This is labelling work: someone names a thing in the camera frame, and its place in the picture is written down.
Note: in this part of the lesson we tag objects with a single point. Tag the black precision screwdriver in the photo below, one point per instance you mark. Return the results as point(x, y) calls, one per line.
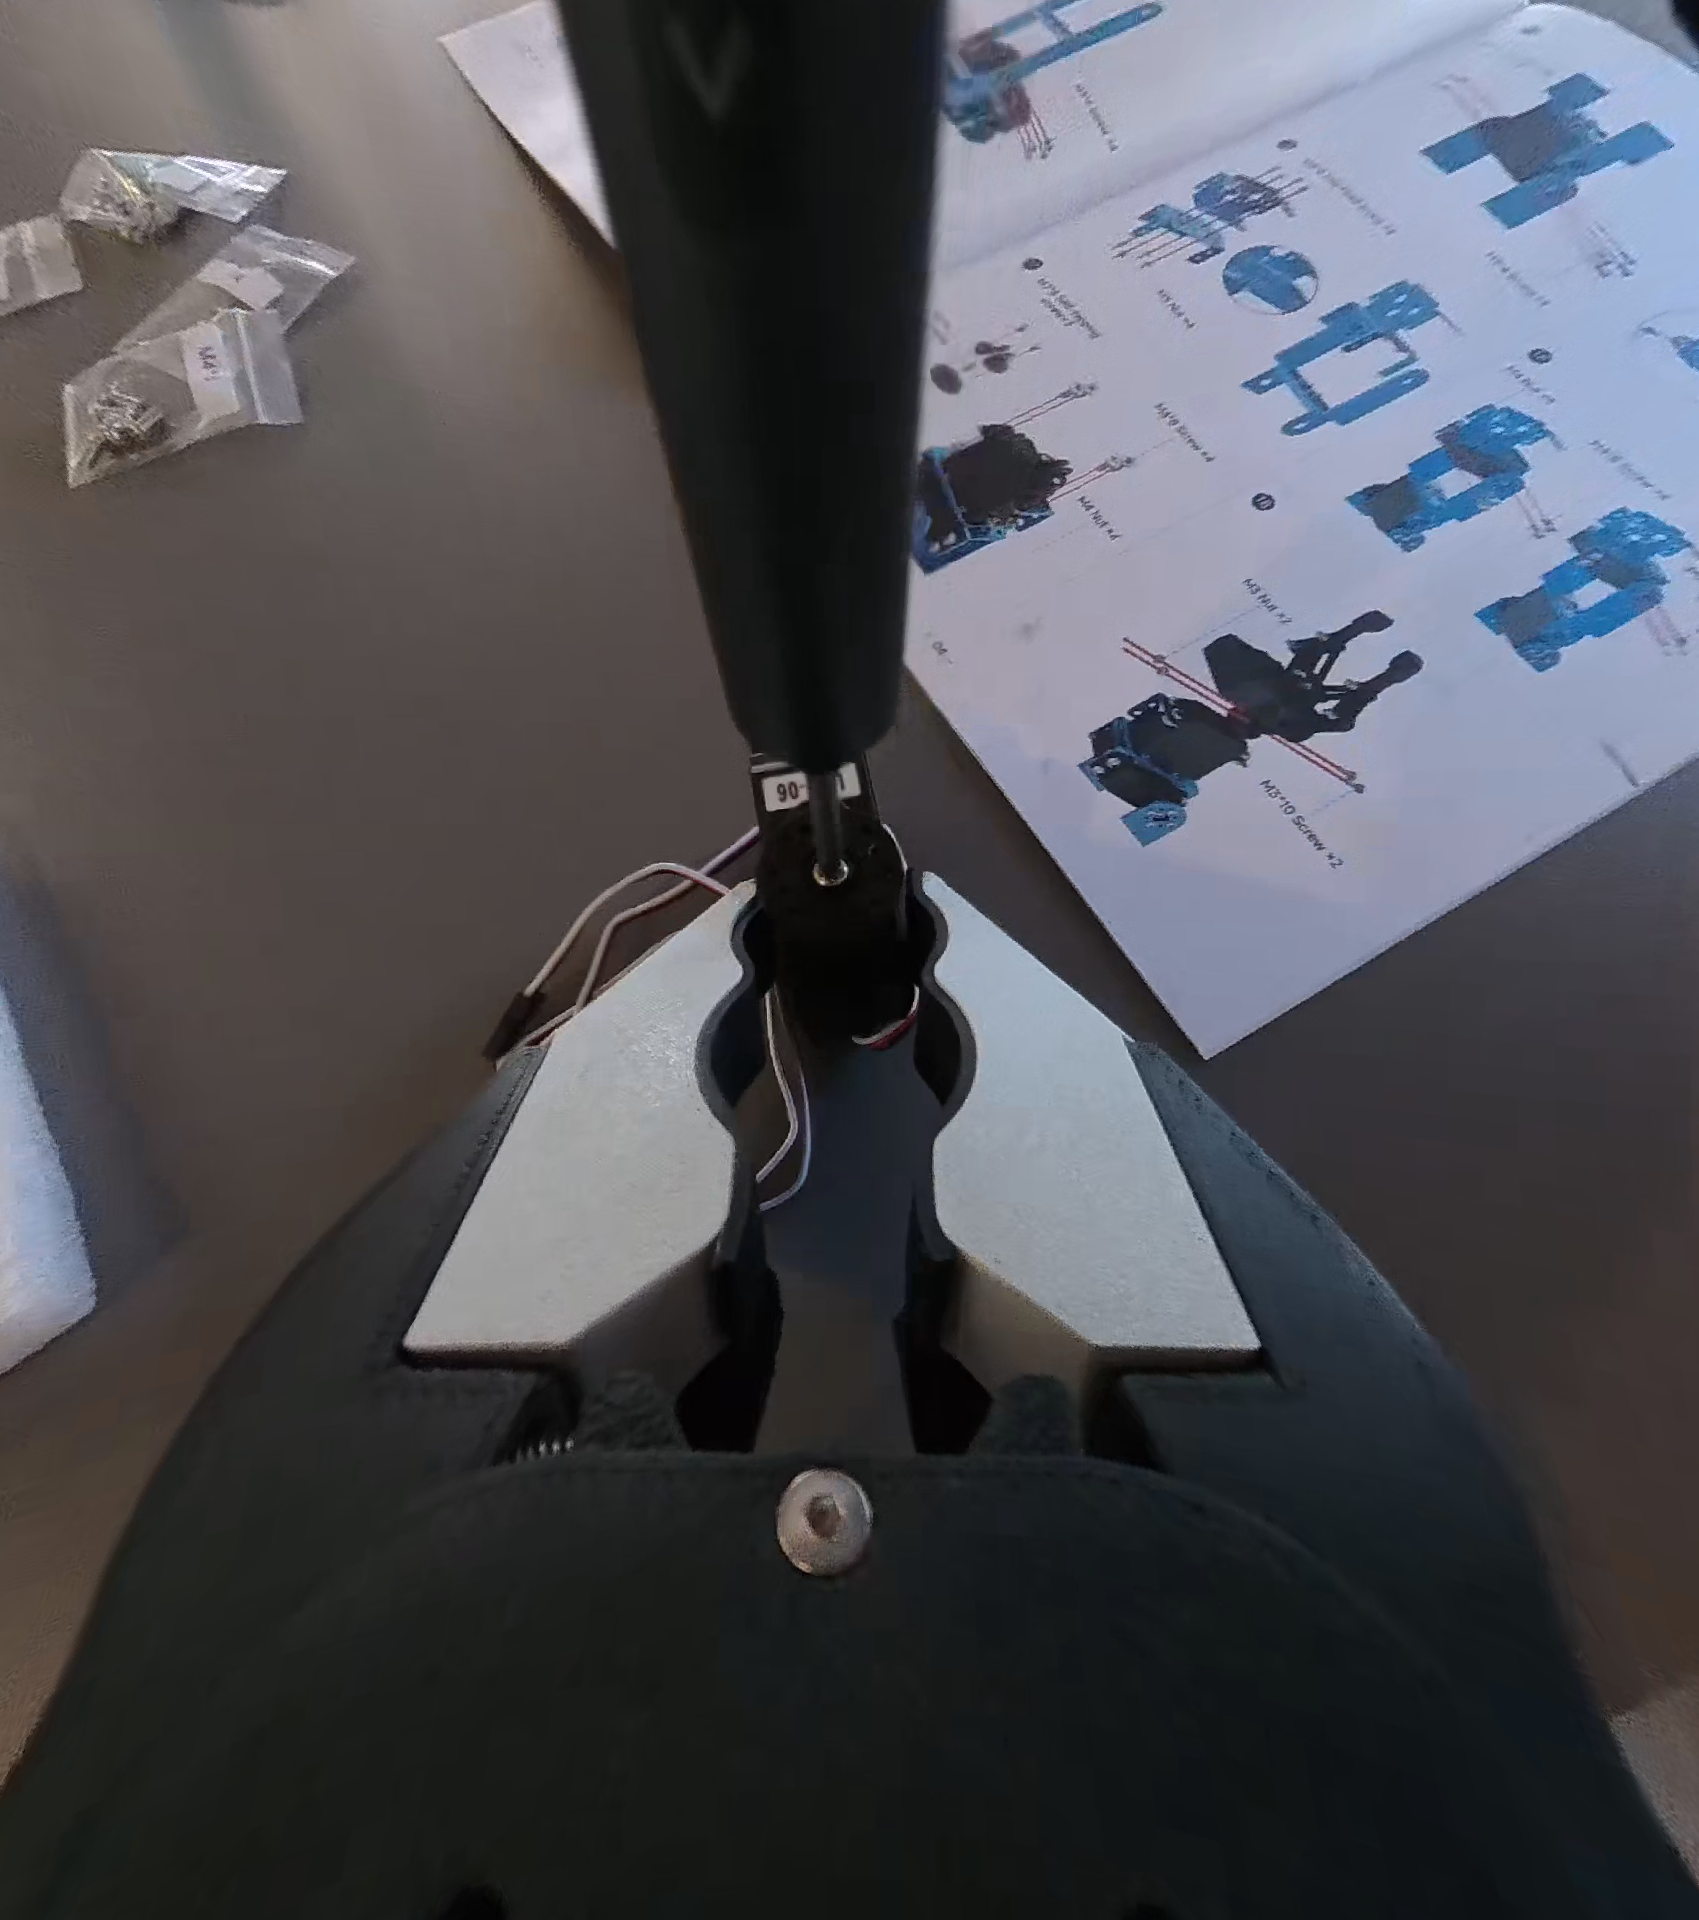
point(774, 374)

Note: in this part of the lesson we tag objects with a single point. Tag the printed instruction sheet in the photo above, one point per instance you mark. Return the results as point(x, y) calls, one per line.
point(1240, 901)

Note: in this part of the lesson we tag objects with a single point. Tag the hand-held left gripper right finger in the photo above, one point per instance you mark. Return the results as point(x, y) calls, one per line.
point(1090, 1201)

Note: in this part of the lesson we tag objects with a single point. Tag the wood edged desk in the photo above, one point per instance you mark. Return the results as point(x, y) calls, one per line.
point(338, 675)

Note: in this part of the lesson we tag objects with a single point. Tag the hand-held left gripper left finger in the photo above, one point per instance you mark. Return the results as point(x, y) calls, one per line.
point(580, 1201)

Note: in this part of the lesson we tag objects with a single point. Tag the scattered small screw bags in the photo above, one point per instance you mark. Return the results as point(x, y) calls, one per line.
point(174, 398)

